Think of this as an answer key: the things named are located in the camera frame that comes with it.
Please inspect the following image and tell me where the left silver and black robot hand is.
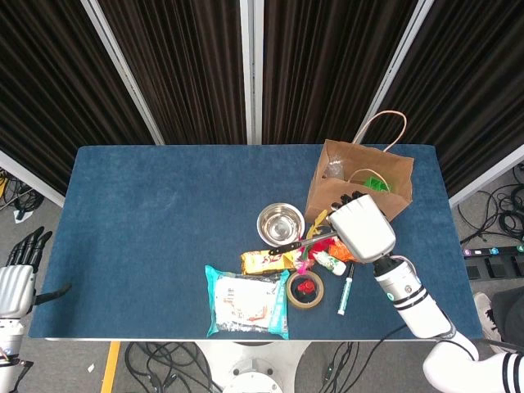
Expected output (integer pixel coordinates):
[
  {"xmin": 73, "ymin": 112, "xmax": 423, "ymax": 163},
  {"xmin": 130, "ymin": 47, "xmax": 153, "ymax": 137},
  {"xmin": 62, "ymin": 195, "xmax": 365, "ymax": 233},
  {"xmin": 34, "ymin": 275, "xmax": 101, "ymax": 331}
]
[{"xmin": 0, "ymin": 227, "xmax": 73, "ymax": 318}]

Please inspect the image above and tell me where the right silver and black robot hand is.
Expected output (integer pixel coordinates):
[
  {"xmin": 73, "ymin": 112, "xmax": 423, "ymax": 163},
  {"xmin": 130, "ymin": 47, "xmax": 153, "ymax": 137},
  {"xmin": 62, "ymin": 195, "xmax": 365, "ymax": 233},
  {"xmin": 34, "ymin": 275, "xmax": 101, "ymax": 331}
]
[{"xmin": 327, "ymin": 190, "xmax": 397, "ymax": 263}]

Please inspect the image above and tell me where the green toy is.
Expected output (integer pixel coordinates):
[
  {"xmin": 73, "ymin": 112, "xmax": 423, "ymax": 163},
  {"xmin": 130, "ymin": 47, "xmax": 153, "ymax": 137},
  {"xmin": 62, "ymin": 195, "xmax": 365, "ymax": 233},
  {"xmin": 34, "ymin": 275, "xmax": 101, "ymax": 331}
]
[{"xmin": 362, "ymin": 175, "xmax": 394, "ymax": 193}]

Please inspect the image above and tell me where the orange snack packet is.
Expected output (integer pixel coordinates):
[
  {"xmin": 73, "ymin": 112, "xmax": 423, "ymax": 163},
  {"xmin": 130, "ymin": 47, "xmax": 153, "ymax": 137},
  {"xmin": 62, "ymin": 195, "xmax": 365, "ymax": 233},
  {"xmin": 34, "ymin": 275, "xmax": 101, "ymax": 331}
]
[{"xmin": 327, "ymin": 237, "xmax": 357, "ymax": 264}]

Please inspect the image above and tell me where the brown paper shopping bag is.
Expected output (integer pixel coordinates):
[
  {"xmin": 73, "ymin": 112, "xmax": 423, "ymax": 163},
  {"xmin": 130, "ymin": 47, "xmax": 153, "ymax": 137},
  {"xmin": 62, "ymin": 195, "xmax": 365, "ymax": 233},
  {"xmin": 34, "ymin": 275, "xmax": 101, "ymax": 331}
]
[{"xmin": 305, "ymin": 110, "xmax": 415, "ymax": 224}]

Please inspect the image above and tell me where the green white marker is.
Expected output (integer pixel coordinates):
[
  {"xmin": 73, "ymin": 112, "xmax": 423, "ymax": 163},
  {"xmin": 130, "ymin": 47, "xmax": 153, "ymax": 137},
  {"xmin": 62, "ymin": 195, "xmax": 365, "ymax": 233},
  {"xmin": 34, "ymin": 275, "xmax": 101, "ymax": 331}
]
[{"xmin": 337, "ymin": 264, "xmax": 355, "ymax": 316}]

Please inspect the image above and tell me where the small white and green bottle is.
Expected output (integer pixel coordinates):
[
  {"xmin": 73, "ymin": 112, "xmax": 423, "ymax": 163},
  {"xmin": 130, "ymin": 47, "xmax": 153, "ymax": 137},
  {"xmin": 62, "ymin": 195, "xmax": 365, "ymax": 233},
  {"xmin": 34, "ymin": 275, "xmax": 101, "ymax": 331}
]
[{"xmin": 314, "ymin": 250, "xmax": 347, "ymax": 276}]

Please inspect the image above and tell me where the colourful feather shuttlecock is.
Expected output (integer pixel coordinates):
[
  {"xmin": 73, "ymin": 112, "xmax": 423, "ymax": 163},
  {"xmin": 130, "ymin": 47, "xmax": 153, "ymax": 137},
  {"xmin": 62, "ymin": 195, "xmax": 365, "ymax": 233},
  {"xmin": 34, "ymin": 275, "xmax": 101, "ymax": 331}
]
[{"xmin": 297, "ymin": 209, "xmax": 335, "ymax": 279}]

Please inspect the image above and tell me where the stainless steel bowl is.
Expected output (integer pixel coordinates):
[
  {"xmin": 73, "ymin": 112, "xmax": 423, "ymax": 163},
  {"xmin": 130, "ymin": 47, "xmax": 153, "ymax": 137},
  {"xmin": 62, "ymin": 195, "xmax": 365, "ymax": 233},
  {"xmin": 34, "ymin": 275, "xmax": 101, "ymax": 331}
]
[{"xmin": 256, "ymin": 203, "xmax": 306, "ymax": 248}]

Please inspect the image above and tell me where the brown tape roll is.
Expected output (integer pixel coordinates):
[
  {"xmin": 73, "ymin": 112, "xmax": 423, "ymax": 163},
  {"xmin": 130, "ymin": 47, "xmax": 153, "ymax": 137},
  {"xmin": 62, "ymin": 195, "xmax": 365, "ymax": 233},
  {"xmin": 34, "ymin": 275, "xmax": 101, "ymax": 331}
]
[{"xmin": 286, "ymin": 270, "xmax": 325, "ymax": 311}]

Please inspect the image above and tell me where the gold biscuit pack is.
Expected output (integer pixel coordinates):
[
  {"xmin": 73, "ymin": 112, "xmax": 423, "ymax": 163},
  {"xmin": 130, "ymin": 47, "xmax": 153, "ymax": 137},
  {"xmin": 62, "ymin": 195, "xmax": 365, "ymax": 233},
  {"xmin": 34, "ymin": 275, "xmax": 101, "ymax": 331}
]
[{"xmin": 240, "ymin": 248, "xmax": 304, "ymax": 276}]

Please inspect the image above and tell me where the teal instant noodle packet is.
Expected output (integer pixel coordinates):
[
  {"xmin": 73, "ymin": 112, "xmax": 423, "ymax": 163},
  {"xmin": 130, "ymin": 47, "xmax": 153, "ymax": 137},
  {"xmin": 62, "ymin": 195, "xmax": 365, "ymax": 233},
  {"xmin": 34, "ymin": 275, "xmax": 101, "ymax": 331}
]
[{"xmin": 204, "ymin": 264, "xmax": 291, "ymax": 341}]

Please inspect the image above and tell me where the blue velvet tablecloth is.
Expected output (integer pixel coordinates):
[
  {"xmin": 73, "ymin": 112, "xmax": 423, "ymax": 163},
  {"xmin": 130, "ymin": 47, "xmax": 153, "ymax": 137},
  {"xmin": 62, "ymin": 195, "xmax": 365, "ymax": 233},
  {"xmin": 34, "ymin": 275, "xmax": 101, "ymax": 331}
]
[{"xmin": 30, "ymin": 143, "xmax": 484, "ymax": 341}]

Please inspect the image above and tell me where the white sneaker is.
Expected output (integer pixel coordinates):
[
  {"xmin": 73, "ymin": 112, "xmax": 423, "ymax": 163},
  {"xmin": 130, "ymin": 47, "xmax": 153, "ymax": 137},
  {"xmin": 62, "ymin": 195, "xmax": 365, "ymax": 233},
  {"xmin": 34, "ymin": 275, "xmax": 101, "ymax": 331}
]
[{"xmin": 473, "ymin": 291, "xmax": 519, "ymax": 359}]

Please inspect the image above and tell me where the person's dark trouser leg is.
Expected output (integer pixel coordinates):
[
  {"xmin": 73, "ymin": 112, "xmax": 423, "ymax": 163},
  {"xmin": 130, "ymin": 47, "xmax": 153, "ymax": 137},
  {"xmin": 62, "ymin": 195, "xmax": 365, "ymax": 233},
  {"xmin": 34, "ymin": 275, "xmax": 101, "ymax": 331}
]
[{"xmin": 490, "ymin": 286, "xmax": 524, "ymax": 349}]

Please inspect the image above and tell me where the dark pleated curtain panel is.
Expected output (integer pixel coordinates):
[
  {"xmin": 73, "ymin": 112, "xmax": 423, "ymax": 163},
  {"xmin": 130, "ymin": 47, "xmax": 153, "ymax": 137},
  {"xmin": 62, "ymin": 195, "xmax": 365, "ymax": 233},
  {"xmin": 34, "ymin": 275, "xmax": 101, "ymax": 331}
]
[
  {"xmin": 364, "ymin": 0, "xmax": 524, "ymax": 197},
  {"xmin": 0, "ymin": 0, "xmax": 156, "ymax": 197},
  {"xmin": 99, "ymin": 0, "xmax": 248, "ymax": 145},
  {"xmin": 261, "ymin": 0, "xmax": 419, "ymax": 145}
]

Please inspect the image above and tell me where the black cable tangle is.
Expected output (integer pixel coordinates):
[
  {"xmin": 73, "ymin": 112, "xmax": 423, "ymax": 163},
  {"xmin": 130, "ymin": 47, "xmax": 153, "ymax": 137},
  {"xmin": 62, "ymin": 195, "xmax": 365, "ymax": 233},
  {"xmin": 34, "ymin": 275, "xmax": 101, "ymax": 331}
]
[
  {"xmin": 0, "ymin": 169, "xmax": 44, "ymax": 218},
  {"xmin": 318, "ymin": 341, "xmax": 361, "ymax": 393},
  {"xmin": 124, "ymin": 341, "xmax": 222, "ymax": 393},
  {"xmin": 457, "ymin": 163, "xmax": 524, "ymax": 242}
]

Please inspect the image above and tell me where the white partition frame post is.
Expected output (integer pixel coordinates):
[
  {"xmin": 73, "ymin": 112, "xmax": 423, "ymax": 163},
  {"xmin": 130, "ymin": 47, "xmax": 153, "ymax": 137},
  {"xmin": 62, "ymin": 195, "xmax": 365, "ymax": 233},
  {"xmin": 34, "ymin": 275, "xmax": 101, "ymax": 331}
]
[
  {"xmin": 351, "ymin": 0, "xmax": 435, "ymax": 145},
  {"xmin": 449, "ymin": 143, "xmax": 524, "ymax": 209},
  {"xmin": 239, "ymin": 0, "xmax": 265, "ymax": 145},
  {"xmin": 80, "ymin": 0, "xmax": 165, "ymax": 145},
  {"xmin": 0, "ymin": 149, "xmax": 66, "ymax": 208}
]

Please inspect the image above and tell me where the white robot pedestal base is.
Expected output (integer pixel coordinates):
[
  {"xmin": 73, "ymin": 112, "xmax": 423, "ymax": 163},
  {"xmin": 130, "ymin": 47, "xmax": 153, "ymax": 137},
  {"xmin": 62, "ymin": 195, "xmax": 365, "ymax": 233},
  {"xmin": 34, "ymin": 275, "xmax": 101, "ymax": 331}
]
[{"xmin": 196, "ymin": 340, "xmax": 312, "ymax": 393}]

